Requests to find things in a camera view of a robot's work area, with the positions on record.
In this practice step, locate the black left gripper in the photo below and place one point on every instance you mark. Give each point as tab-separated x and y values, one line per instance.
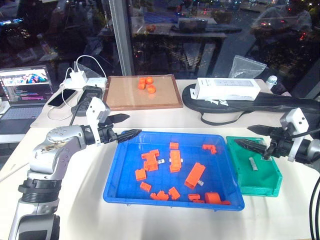
107	133

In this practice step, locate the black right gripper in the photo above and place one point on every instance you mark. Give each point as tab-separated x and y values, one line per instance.
280	145

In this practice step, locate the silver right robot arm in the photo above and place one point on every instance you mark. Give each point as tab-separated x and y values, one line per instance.
311	151

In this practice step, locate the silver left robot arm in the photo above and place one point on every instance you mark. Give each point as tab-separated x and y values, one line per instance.
56	152

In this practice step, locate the green plastic bin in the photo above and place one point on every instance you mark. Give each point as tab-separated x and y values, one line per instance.
260	180

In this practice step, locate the white rectangular device box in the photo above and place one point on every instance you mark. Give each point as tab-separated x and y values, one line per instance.
225	88

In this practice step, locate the wooden framed cork board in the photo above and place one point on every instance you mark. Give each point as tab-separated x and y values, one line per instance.
125	97

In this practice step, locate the black fabric bag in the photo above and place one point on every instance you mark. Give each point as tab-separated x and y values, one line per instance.
275	105

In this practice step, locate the orange stepped block cluster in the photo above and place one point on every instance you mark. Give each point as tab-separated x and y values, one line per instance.
151	160

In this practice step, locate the orange tall block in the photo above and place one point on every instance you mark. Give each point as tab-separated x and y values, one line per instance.
141	84

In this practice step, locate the orange round block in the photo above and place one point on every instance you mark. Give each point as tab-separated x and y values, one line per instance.
149	80
151	89

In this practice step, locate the orange L-shaped block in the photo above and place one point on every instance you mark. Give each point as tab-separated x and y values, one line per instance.
210	148

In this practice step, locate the black power adapter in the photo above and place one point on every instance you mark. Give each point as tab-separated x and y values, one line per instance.
90	93

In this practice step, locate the white power strip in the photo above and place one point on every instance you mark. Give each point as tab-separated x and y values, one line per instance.
96	82

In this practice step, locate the small orange square block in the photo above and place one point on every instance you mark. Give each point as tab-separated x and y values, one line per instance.
173	145

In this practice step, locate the small white bottle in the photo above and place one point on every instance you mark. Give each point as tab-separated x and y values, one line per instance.
272	81

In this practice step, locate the orange long studded block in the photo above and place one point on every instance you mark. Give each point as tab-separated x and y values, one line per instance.
175	162

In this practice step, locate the black smartphone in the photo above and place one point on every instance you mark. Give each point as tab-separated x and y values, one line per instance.
62	98

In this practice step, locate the large orange rectangular block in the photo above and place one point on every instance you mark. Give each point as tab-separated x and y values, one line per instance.
195	175

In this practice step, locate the orange plastic piece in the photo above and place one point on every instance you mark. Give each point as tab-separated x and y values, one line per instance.
225	202

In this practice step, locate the clear plastic zip bag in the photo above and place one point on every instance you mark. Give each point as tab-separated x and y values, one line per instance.
247	67

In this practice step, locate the blue plastic tray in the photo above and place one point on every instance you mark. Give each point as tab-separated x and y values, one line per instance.
172	180

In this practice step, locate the orange chunky block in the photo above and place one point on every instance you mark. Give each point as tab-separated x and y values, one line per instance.
212	197

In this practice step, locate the orange jagged block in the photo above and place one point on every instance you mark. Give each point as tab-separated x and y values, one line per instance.
160	195

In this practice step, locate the small orange flat block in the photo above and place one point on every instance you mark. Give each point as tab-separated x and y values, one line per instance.
194	197

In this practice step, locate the open laptop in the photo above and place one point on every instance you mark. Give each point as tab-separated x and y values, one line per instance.
22	100

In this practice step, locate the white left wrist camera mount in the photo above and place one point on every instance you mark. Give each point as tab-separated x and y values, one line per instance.
96	108

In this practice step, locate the white wall charger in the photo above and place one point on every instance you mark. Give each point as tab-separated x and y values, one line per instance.
77	78

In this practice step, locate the grey window frame post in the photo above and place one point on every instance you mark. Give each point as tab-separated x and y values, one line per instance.
121	37

